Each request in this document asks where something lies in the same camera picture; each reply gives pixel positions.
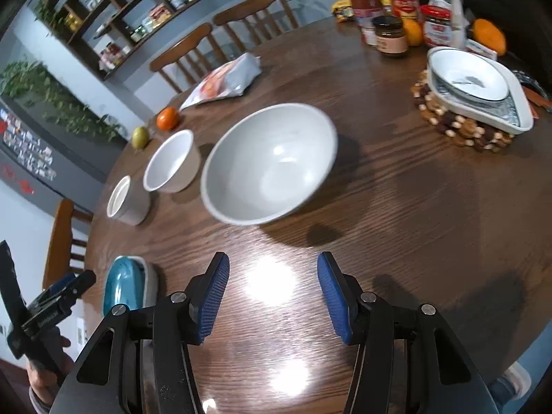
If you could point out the white ribbed cup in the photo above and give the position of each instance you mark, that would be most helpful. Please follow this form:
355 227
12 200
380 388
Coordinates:
129 202

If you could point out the wooden chair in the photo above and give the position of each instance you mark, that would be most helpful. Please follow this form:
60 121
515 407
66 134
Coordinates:
60 241
250 6
181 49

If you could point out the dark sauce jar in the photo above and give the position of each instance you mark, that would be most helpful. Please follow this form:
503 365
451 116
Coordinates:
390 36

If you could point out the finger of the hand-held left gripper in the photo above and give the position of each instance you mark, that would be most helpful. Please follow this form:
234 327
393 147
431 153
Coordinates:
75 284
62 283

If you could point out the long trailing green plant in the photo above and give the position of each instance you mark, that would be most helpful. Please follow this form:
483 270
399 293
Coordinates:
56 99

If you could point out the red packet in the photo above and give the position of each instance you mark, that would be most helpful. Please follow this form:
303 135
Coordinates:
537 99

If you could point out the small orange fruit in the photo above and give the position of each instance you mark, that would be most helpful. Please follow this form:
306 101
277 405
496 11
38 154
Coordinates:
414 32

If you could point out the person's left forearm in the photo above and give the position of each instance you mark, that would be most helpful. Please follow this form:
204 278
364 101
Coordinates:
41 403

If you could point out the yellow snack packet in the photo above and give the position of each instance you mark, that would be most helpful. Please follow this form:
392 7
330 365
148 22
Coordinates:
343 11

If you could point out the yellow food packet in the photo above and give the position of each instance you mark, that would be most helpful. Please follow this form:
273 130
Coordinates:
159 14

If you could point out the cluster of fridge magnets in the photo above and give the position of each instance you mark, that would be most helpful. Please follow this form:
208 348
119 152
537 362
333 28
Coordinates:
26 142

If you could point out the person's left hand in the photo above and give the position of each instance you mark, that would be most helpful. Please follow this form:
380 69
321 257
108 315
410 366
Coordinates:
41 375

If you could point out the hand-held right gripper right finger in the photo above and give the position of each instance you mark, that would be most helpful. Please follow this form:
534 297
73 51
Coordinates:
334 297

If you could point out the small glass jar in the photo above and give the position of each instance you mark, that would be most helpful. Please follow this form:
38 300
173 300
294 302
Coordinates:
367 34

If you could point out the red-lidded jar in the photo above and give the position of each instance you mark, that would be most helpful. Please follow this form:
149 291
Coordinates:
435 28

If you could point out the white snack bag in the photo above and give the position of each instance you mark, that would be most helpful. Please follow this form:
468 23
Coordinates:
224 80

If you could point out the large orange fruit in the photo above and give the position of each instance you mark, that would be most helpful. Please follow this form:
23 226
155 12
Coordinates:
487 34

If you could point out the wooden wall shelf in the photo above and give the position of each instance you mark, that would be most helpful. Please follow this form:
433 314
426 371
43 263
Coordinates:
129 13

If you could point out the large square patterned plate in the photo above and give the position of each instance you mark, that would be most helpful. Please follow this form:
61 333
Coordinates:
151 284

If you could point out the cluster of red sauce bottles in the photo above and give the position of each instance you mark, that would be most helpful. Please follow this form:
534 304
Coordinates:
113 55

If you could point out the orange mandarin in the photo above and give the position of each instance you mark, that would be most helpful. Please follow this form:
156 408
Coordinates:
167 119

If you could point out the white bowl with dark rim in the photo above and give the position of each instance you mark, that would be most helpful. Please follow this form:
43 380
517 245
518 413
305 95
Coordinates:
465 73

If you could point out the green pear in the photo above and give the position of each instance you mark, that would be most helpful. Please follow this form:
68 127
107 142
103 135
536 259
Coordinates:
140 137

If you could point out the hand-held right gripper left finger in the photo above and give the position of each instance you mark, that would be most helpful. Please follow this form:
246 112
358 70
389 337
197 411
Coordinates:
211 297

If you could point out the white oval dish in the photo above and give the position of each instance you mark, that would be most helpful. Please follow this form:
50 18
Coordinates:
513 112

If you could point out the person's leg in jeans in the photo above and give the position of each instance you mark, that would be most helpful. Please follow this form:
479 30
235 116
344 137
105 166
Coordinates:
500 392

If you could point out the white ribbed bowl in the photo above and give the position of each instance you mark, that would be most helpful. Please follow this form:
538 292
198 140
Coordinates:
170 164

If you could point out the large pale grey bowl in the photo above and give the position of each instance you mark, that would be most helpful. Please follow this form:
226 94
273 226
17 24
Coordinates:
267 164

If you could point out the person's white shoe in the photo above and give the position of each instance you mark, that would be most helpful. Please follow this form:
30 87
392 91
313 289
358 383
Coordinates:
519 379

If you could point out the blue plate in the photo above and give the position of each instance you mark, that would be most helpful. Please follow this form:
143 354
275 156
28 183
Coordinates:
123 282

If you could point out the grey fridge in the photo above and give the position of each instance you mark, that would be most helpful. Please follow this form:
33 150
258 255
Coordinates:
64 181

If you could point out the beaded wooden trivet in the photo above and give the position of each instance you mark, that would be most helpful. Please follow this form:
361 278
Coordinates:
457 131

